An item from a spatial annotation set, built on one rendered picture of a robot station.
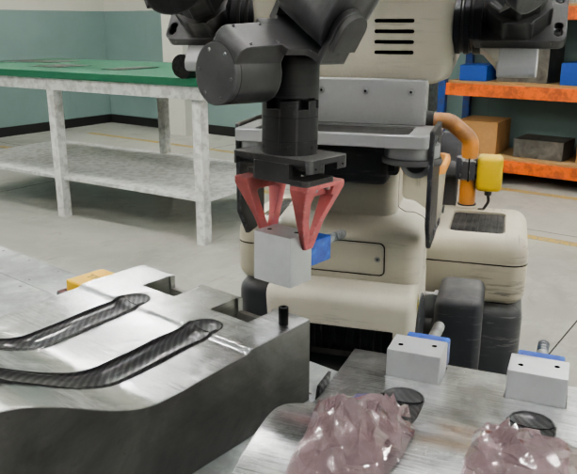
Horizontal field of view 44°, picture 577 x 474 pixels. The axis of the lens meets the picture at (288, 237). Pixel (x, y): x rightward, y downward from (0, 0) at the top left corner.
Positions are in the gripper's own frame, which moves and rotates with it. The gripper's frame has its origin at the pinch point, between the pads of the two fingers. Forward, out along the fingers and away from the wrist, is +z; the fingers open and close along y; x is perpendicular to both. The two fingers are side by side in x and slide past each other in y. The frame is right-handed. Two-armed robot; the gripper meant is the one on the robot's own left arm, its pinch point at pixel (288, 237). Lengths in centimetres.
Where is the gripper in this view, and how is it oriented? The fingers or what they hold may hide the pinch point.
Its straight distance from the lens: 75.3
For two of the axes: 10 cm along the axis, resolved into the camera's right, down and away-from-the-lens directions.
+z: -0.2, 9.6, 2.8
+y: 7.8, 1.9, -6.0
